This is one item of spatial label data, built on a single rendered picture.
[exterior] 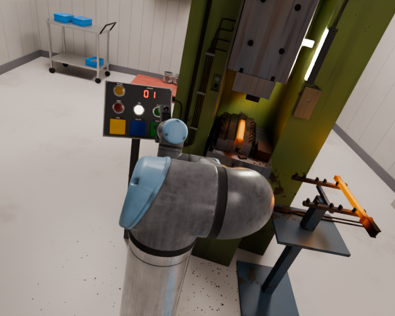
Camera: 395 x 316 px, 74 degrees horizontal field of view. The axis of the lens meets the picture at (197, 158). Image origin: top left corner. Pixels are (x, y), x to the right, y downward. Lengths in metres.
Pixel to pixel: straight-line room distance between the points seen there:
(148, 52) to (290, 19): 4.25
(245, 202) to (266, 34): 1.06
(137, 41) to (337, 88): 4.30
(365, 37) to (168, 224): 1.38
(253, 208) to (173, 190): 0.12
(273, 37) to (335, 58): 0.37
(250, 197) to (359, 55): 1.27
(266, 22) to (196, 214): 1.10
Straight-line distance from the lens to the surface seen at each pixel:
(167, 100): 1.43
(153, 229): 0.39
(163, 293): 0.49
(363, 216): 1.46
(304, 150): 1.71
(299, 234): 1.59
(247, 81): 1.39
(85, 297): 1.91
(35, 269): 2.06
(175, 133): 0.93
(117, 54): 5.53
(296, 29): 1.37
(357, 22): 1.56
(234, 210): 0.38
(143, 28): 5.35
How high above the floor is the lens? 1.67
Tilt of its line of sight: 32 degrees down
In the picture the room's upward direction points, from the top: 14 degrees clockwise
